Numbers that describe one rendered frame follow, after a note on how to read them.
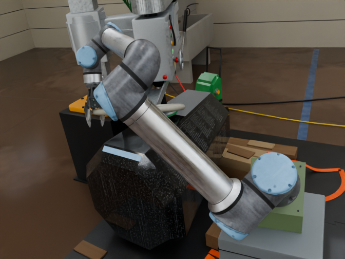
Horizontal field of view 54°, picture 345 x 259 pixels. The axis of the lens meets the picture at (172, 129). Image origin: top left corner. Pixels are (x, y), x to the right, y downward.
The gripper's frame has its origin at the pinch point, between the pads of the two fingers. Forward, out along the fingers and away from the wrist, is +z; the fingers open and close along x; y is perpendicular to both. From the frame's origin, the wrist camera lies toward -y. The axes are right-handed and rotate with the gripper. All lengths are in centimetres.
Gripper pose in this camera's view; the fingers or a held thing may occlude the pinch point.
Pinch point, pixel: (95, 124)
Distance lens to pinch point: 175.8
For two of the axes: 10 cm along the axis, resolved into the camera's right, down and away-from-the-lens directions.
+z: 0.6, 9.9, 0.9
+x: 9.3, -0.9, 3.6
